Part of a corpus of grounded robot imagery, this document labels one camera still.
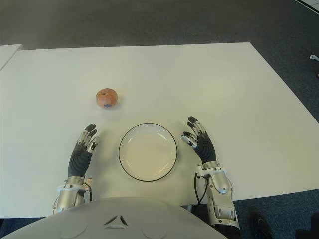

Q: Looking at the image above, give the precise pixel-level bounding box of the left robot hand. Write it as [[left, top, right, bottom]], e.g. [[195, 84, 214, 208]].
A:
[[67, 123, 100, 178]]

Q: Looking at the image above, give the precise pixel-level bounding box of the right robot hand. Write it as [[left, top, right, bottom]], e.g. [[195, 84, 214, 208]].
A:
[[181, 116, 217, 164]]

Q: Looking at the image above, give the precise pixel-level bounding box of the red yellow apple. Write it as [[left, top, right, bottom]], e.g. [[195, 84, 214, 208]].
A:
[[96, 87, 119, 110]]

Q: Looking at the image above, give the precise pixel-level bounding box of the white plate with black rim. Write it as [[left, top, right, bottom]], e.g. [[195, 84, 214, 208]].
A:
[[118, 123, 178, 182]]

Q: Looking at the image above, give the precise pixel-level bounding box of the grey robot torso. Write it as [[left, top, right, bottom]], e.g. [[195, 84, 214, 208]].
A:
[[0, 196, 226, 239]]

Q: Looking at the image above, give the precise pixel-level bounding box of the black robot foot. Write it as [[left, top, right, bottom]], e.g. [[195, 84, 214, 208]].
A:
[[248, 211, 274, 239]]

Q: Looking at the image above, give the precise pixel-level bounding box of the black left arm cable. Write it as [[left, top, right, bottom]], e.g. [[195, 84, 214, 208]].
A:
[[85, 182, 95, 203]]

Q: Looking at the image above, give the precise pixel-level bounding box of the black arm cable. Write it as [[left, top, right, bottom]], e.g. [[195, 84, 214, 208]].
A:
[[194, 171, 209, 205], [85, 182, 95, 203]]

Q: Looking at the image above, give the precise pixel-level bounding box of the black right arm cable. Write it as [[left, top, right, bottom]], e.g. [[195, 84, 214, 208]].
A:
[[194, 171, 209, 205]]

